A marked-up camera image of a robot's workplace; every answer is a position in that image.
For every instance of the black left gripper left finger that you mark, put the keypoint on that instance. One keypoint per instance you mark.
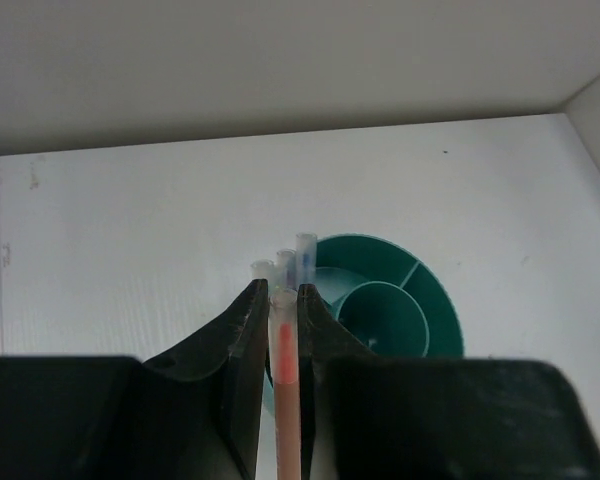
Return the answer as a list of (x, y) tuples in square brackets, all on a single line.
[(191, 412)]

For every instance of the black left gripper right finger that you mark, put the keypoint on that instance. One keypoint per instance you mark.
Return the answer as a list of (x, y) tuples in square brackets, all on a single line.
[(365, 416)]

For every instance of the orange highlighter pen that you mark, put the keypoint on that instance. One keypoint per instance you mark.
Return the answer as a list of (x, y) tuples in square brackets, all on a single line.
[(284, 367)]

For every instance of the yellow highlighter pen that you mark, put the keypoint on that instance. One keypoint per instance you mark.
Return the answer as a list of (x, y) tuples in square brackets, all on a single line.
[(265, 269)]

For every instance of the purple highlighter pen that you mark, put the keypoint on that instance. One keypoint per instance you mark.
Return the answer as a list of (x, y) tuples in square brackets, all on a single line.
[(286, 269)]

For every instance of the blue highlighter pen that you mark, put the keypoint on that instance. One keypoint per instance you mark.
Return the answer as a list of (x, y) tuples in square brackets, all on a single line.
[(306, 255)]

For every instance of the teal round pen holder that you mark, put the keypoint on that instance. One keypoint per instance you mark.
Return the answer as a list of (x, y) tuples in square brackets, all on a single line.
[(386, 297)]

